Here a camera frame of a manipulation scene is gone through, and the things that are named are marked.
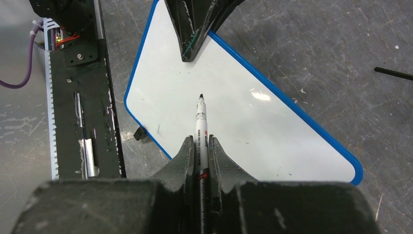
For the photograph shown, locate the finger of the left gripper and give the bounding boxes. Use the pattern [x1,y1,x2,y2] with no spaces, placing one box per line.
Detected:
[165,0,244,62]

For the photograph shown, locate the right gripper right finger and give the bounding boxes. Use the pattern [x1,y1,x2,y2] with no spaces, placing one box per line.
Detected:
[208,135,258,194]

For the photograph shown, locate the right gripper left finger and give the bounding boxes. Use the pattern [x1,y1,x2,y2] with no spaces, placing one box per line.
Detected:
[150,136,195,194]

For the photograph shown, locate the black whiteboard marker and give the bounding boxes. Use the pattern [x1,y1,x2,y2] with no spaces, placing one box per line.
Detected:
[194,94,210,234]

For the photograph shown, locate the blue-framed whiteboard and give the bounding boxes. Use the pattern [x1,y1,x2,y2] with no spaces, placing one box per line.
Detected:
[124,0,363,185]

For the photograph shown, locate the silver microphone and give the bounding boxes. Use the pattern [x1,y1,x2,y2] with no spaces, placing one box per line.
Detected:
[374,67,413,81]

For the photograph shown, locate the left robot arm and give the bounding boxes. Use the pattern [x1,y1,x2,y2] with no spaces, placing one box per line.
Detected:
[30,0,242,62]

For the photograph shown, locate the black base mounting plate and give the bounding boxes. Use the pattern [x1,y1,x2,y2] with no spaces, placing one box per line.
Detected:
[48,0,127,180]

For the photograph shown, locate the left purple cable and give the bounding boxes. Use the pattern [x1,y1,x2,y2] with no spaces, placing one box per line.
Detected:
[0,19,44,90]

